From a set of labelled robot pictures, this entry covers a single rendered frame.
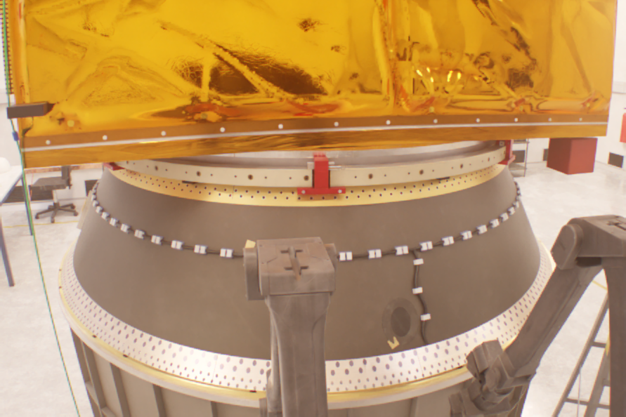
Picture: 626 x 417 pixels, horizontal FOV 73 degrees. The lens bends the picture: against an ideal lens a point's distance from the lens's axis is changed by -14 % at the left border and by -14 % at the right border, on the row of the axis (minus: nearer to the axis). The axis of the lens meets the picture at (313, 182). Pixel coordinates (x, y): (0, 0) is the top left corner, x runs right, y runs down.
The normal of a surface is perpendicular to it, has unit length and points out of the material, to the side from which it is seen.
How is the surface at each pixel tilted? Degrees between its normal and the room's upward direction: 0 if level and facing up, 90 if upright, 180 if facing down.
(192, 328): 62
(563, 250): 90
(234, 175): 90
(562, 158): 90
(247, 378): 43
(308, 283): 67
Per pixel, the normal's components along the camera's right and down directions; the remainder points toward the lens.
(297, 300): 0.13, -0.13
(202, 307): -0.25, -0.22
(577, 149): 0.26, 0.26
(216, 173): -0.27, 0.26
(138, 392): -0.50, 0.24
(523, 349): -0.98, 0.06
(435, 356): 0.23, -0.53
